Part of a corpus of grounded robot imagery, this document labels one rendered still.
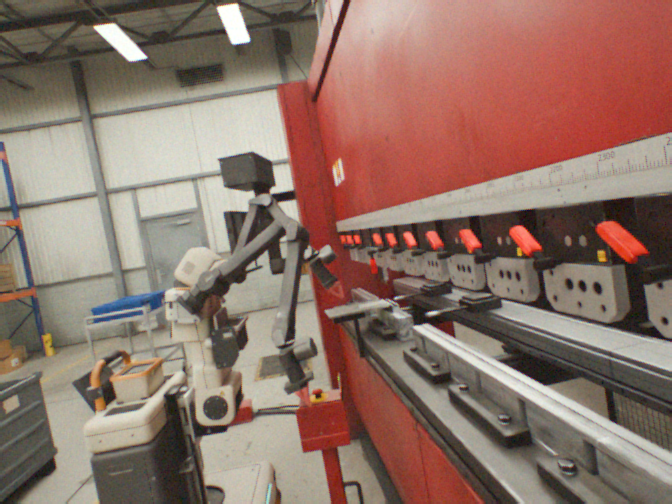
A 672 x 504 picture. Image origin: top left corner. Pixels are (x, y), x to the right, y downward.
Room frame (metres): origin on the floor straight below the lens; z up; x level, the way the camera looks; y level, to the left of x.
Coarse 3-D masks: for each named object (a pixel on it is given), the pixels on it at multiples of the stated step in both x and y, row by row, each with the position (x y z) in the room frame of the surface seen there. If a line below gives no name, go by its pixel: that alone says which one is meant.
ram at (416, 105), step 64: (384, 0) 1.28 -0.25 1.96; (448, 0) 0.91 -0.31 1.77; (512, 0) 0.71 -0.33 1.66; (576, 0) 0.58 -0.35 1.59; (640, 0) 0.49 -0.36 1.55; (384, 64) 1.37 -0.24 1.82; (448, 64) 0.95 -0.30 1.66; (512, 64) 0.73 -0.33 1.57; (576, 64) 0.59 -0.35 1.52; (640, 64) 0.50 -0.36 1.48; (320, 128) 2.81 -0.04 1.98; (384, 128) 1.48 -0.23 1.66; (448, 128) 1.00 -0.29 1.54; (512, 128) 0.76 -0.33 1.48; (576, 128) 0.61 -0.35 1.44; (640, 128) 0.51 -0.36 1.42; (384, 192) 1.61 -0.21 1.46; (576, 192) 0.63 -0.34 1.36; (640, 192) 0.52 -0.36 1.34
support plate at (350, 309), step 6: (378, 300) 2.08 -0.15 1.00; (348, 306) 2.06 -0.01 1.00; (354, 306) 2.03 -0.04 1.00; (372, 306) 1.96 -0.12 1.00; (378, 306) 1.93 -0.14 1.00; (384, 306) 1.93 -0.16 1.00; (330, 312) 1.99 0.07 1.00; (336, 312) 1.97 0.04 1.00; (342, 312) 1.94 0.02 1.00; (348, 312) 1.92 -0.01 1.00; (354, 312) 1.91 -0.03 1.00; (360, 312) 1.91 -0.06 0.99; (330, 318) 1.89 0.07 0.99
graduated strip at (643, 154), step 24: (648, 144) 0.50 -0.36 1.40; (552, 168) 0.67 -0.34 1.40; (576, 168) 0.62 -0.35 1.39; (600, 168) 0.58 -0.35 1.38; (624, 168) 0.54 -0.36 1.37; (456, 192) 1.02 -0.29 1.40; (480, 192) 0.90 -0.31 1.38; (504, 192) 0.81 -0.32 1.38; (360, 216) 2.09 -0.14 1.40; (384, 216) 1.67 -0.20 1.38
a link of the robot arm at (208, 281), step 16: (272, 224) 1.68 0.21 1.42; (288, 224) 1.64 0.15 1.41; (256, 240) 1.69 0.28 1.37; (272, 240) 1.68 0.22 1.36; (304, 240) 1.66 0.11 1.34; (240, 256) 1.68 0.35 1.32; (256, 256) 1.69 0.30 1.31; (208, 272) 1.68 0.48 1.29; (224, 272) 1.68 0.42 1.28; (208, 288) 1.65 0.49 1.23
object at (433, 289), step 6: (432, 282) 2.10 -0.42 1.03; (438, 282) 2.07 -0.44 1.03; (420, 288) 2.11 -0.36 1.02; (426, 288) 2.04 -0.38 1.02; (432, 288) 2.01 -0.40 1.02; (438, 288) 2.00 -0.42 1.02; (444, 288) 2.01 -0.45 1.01; (450, 288) 2.01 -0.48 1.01; (414, 294) 2.04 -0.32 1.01; (420, 294) 2.03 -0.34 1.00; (426, 294) 2.03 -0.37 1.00; (432, 294) 2.00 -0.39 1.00; (438, 294) 2.00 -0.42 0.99; (444, 294) 2.01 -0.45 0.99
